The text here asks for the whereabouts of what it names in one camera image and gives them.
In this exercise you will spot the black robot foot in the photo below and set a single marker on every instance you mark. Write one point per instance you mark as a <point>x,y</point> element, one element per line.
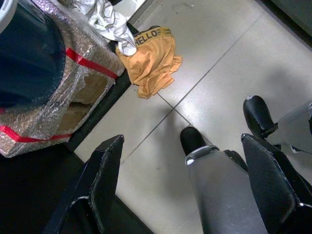
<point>192,139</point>
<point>256,114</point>

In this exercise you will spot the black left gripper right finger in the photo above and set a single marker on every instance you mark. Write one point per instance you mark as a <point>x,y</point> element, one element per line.
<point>273,190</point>

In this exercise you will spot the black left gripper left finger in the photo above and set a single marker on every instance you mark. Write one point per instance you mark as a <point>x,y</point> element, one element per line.
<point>97,185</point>

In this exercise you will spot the silver right robot leg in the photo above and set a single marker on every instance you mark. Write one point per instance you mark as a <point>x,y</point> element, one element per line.
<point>295,131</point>

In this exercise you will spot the bubble-wrapped box with red tape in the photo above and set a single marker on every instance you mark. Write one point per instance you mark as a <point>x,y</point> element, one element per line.
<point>83,48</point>

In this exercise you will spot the black left robot foot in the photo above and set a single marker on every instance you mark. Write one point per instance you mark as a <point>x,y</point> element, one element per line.
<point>192,139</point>

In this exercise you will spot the white grey-patterned cloth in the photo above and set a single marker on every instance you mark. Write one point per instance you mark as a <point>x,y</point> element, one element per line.
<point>109,22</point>

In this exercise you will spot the dark grey cabinet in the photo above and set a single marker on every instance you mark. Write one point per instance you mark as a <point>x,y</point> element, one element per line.
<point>292,12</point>

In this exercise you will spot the white plastic tub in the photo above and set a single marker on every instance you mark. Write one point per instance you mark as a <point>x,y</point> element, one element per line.
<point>6,14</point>

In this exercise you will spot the yellow shorts with HELLO waistband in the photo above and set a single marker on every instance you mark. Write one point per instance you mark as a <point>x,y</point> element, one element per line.
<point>153,63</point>

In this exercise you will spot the black right robot foot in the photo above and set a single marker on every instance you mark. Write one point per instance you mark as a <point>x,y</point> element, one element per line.
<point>256,114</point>

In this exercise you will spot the blue plastic basin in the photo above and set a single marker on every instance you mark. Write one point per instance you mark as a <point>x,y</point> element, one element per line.
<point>29,61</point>

